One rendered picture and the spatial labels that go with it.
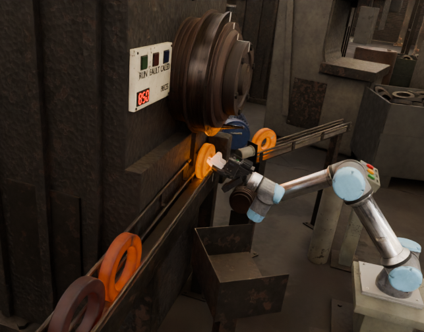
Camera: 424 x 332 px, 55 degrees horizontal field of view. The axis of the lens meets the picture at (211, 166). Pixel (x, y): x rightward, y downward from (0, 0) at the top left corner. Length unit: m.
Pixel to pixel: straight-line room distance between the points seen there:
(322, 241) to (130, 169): 1.44
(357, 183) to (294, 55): 2.85
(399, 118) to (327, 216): 1.47
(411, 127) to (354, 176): 2.12
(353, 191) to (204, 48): 0.75
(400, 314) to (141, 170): 1.20
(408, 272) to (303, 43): 2.96
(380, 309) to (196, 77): 1.19
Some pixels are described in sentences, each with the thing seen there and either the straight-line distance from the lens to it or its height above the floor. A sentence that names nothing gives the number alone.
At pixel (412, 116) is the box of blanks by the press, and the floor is 0.65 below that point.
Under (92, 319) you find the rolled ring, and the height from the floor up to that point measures 0.65.
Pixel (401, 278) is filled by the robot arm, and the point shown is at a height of 0.50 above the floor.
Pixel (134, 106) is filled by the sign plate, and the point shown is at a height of 1.08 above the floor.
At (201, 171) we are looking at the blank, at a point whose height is 0.72.
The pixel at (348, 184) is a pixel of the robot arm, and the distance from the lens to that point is 1.58.
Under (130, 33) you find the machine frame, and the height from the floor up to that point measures 1.28.
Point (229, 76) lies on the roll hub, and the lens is 1.44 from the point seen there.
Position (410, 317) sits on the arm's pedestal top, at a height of 0.30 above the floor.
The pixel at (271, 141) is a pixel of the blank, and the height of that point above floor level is 0.71.
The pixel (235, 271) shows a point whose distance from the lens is 1.33.
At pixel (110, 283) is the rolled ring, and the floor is 0.72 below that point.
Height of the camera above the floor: 1.42
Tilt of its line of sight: 24 degrees down
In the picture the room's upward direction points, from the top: 7 degrees clockwise
